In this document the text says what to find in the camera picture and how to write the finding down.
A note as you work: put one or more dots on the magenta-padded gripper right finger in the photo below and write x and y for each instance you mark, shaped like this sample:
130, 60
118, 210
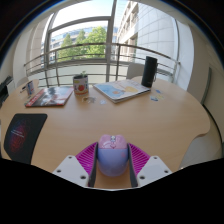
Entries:
154, 168

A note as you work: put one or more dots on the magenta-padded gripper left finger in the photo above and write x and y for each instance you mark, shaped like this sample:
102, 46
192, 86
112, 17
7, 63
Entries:
68, 168

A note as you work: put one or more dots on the pink and lilac computer mouse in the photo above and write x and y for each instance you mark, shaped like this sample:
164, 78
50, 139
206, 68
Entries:
112, 156

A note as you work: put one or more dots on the black mouse pad, red-blue print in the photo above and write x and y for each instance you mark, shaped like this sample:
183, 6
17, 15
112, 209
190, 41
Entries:
23, 136

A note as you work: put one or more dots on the red and blue magazine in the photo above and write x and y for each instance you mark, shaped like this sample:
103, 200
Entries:
50, 96

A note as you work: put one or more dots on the red and white tin can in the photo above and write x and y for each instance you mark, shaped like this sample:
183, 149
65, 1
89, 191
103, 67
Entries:
80, 85

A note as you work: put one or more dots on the white and blue picture book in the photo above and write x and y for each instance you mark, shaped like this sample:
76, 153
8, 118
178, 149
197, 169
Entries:
121, 90

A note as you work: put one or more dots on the printed white mug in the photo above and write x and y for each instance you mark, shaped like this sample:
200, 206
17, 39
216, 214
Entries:
30, 88

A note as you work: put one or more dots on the black cylindrical speaker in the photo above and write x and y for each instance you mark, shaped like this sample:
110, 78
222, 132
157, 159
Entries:
149, 71

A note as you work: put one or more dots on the white chair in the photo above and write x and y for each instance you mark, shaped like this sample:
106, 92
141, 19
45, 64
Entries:
135, 70
22, 81

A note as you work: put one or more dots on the black and white printer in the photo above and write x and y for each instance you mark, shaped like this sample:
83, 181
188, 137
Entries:
4, 89

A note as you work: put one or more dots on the grey metal balcony railing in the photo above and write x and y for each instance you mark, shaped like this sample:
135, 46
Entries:
83, 46

